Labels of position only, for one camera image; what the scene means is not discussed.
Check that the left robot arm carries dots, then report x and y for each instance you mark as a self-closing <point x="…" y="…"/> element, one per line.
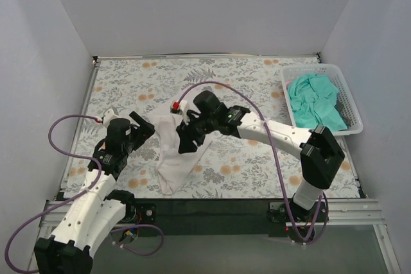
<point x="71" y="247"/>

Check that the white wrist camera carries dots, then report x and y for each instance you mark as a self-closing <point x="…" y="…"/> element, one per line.
<point x="109" y="115"/>
<point x="180" y="108"/>

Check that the aluminium frame rail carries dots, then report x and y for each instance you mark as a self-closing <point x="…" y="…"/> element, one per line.
<point x="342" y="211"/>

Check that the floral patterned table mat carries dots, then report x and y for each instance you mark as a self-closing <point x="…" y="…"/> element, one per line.
<point x="231" y="167"/>

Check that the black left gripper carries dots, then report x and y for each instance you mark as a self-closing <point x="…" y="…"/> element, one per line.
<point x="139" y="129"/>

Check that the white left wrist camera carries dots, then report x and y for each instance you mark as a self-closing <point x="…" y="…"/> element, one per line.
<point x="109" y="115"/>

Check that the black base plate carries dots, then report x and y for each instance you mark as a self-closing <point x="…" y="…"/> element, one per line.
<point x="223" y="217"/>

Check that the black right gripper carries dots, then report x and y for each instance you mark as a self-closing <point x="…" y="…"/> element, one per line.
<point x="193" y="129"/>

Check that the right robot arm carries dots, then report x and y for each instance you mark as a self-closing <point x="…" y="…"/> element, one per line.
<point x="319" y="152"/>

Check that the teal t shirt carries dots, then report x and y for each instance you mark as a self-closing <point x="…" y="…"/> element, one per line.
<point x="313" y="100"/>

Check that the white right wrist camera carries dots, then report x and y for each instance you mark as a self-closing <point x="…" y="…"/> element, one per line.
<point x="180" y="108"/>

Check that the grey garment in basket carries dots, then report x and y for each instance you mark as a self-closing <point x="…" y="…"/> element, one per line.
<point x="340" y="108"/>

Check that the white t shirt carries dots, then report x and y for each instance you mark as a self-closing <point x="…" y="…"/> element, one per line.
<point x="173" y="167"/>

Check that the white plastic laundry basket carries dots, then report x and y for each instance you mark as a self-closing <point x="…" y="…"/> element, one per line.
<point x="292" y="72"/>

